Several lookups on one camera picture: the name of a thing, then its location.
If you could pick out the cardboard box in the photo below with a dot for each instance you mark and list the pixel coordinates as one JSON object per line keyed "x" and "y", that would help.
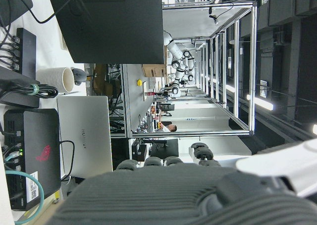
{"x": 153, "y": 71}

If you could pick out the large black monitor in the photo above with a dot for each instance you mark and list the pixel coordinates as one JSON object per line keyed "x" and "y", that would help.
{"x": 111, "y": 24}

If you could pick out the white ceiling light strip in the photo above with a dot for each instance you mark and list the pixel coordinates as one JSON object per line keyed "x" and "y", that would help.
{"x": 261, "y": 102}

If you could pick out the black usb hub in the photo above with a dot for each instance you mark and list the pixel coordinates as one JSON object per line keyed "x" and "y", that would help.
{"x": 27, "y": 51}

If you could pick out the grey panel with yellow button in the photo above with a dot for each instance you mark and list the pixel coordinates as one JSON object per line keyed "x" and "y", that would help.
{"x": 133, "y": 103}

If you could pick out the white humanoid robot arms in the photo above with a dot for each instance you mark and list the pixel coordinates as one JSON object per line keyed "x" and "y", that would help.
{"x": 177, "y": 52}

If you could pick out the small black mounted camera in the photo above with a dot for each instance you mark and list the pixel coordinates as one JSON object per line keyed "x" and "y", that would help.
{"x": 214, "y": 18}

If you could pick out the person in white shirt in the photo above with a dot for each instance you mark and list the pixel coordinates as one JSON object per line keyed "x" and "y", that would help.
{"x": 171, "y": 128}

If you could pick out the small black monitor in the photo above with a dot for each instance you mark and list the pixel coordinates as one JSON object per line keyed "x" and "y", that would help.
{"x": 168, "y": 148}

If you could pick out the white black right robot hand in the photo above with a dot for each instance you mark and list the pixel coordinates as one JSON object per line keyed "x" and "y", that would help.
{"x": 148, "y": 197}

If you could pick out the aluminium cage frame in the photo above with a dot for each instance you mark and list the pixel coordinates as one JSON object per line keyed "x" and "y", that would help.
{"x": 253, "y": 61}

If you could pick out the black mini computer red logo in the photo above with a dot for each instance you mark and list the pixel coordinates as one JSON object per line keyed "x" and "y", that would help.
{"x": 37, "y": 135}

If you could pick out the silver laptop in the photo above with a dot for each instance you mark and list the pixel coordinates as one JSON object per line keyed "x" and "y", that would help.
{"x": 84, "y": 126}

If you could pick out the grey computer mouse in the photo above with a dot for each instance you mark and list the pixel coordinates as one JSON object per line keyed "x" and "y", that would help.
{"x": 79, "y": 76}

